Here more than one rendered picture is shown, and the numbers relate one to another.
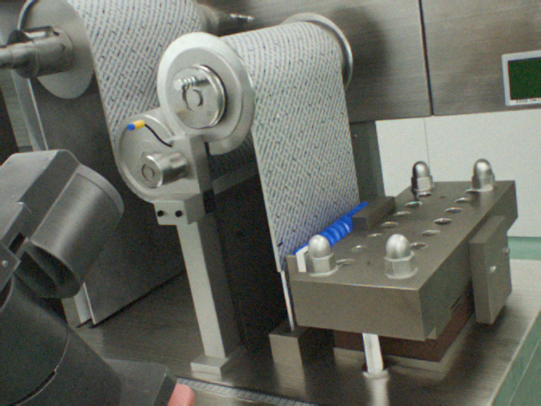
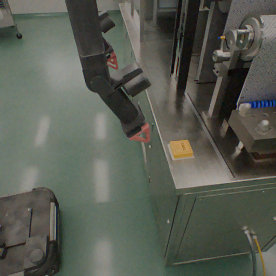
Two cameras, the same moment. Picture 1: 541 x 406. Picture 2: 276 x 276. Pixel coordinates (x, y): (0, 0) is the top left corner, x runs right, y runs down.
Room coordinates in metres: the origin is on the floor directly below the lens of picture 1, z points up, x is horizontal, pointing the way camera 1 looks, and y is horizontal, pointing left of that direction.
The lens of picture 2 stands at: (0.03, -0.24, 1.51)
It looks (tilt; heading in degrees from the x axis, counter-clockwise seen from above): 43 degrees down; 47
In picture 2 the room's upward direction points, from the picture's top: straight up
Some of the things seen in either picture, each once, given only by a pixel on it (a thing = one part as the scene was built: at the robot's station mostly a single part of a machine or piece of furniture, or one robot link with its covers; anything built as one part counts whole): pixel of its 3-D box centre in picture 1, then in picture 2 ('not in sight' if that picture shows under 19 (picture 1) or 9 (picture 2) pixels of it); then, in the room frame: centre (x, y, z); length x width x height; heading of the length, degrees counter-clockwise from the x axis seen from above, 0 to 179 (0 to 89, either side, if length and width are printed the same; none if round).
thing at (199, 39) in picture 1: (204, 95); (248, 37); (0.82, 0.06, 1.25); 0.15 x 0.01 x 0.15; 54
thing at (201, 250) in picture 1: (196, 257); (218, 85); (0.81, 0.11, 1.05); 0.06 x 0.05 x 0.31; 144
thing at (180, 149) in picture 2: not in sight; (180, 149); (0.54, 0.06, 0.91); 0.07 x 0.07 x 0.02; 54
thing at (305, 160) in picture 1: (313, 175); (275, 81); (0.89, -0.06, 1.11); 0.23 x 0.01 x 0.18; 144
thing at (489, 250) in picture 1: (493, 267); not in sight; (0.81, -0.27, 0.96); 0.10 x 0.03 x 0.11; 144
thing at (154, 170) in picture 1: (154, 170); (217, 55); (0.78, 0.13, 1.18); 0.04 x 0.02 x 0.04; 54
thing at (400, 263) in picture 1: (398, 253); (263, 125); (0.70, -0.13, 1.05); 0.04 x 0.04 x 0.04
